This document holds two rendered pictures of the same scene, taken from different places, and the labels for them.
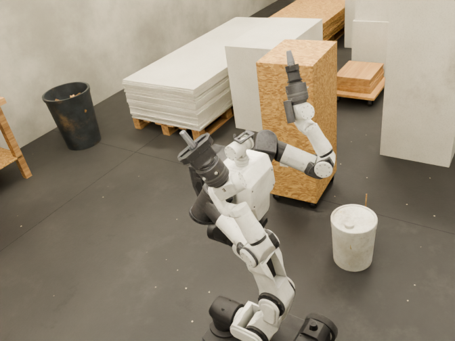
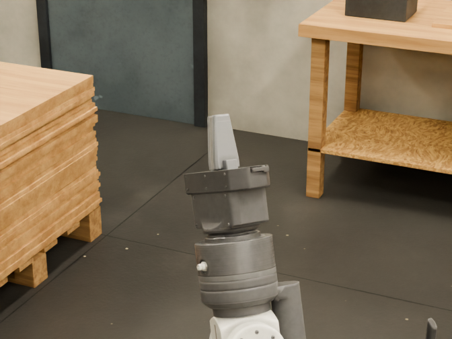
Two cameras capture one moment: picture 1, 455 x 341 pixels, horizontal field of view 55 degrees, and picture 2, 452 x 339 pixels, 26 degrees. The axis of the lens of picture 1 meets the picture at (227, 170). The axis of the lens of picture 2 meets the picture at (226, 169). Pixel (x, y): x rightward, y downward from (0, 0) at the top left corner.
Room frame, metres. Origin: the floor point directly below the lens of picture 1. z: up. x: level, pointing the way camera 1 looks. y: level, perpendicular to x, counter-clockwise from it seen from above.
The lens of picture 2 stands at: (0.95, -0.89, 2.10)
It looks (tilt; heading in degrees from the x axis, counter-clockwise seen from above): 23 degrees down; 76
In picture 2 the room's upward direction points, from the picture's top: straight up
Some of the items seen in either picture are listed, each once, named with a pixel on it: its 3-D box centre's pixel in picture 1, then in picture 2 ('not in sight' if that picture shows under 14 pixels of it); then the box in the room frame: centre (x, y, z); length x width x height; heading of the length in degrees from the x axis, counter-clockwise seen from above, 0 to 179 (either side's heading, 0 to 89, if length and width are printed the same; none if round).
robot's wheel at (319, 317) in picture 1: (320, 327); not in sight; (1.58, -0.39, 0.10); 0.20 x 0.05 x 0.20; 52
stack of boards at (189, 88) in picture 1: (221, 70); not in sight; (5.45, -0.13, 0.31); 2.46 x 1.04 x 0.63; 142
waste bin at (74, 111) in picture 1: (75, 117); not in sight; (4.67, 1.63, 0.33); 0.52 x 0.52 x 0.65
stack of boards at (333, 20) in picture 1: (319, 17); not in sight; (7.45, -1.95, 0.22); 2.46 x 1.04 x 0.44; 142
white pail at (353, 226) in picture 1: (353, 232); not in sight; (2.18, -0.78, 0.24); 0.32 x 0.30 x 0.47; 142
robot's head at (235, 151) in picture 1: (239, 149); not in sight; (1.50, -0.06, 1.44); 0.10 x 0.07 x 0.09; 133
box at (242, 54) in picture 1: (278, 74); not in sight; (4.60, -0.73, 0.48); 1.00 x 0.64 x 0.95; 142
